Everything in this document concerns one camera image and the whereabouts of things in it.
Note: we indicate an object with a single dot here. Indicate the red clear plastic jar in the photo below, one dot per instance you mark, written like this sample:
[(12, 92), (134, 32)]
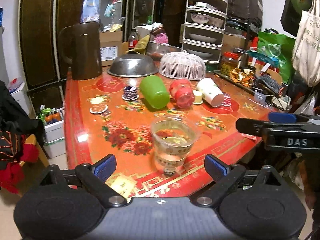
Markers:
[(182, 92)]

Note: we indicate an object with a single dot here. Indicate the white tiered dish rack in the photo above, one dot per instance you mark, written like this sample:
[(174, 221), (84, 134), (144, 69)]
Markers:
[(204, 29)]

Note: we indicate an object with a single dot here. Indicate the green plastic cup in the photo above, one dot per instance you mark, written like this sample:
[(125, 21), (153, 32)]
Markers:
[(154, 91)]

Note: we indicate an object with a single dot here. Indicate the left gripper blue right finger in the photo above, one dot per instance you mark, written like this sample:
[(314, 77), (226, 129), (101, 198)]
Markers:
[(226, 179)]

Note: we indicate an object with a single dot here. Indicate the tray of dried peels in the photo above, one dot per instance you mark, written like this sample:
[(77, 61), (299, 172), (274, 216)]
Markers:
[(268, 83)]

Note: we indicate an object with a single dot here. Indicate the beige tote bag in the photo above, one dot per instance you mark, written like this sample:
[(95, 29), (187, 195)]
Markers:
[(305, 55)]

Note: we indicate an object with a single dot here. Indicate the green shopping bag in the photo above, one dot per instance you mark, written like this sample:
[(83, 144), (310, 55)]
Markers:
[(278, 46)]

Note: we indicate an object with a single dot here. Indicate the steel colander bowl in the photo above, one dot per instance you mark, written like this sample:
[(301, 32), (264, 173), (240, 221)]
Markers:
[(133, 65)]

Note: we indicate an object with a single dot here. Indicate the purple polka dot cupcake liner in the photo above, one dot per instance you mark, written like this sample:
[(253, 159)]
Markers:
[(130, 93)]

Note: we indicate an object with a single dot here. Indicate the blue white snack bag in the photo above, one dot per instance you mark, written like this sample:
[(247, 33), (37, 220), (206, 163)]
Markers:
[(90, 11)]

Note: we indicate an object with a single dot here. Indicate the wooden chair with clothes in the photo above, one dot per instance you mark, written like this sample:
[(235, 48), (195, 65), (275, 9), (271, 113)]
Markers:
[(22, 153)]

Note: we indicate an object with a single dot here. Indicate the white foam box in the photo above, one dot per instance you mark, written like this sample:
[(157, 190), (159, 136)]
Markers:
[(54, 137)]

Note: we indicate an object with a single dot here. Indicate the white paper cup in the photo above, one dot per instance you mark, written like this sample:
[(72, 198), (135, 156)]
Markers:
[(211, 92)]

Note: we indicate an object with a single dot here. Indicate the cardboard box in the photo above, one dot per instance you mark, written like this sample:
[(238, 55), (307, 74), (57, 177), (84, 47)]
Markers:
[(110, 46)]

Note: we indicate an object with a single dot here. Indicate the orange polka dot cupcake liner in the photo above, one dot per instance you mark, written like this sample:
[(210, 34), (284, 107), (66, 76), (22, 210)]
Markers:
[(98, 105)]

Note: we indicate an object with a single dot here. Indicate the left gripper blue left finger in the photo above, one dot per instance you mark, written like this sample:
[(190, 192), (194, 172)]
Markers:
[(93, 178)]

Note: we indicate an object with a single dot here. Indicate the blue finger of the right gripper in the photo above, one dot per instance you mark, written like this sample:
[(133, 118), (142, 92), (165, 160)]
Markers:
[(249, 126), (282, 117)]

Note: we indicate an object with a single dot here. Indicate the red label drink bottle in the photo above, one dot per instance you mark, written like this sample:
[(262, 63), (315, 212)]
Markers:
[(133, 39)]

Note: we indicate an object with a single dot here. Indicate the yellow cupcake liner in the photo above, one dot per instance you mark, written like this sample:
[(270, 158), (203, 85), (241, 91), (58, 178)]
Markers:
[(198, 97)]

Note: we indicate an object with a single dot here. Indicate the red polka dot cupcake liner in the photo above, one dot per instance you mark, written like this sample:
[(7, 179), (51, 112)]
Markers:
[(227, 100)]

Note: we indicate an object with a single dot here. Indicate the brown plastic pitcher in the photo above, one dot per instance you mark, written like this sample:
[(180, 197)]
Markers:
[(79, 47)]

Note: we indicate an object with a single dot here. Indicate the red lid pickle jar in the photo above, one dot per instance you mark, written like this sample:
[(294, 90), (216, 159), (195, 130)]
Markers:
[(228, 62)]

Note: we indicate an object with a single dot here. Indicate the white mesh food cover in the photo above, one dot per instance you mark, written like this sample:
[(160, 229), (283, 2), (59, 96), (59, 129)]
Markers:
[(182, 65)]

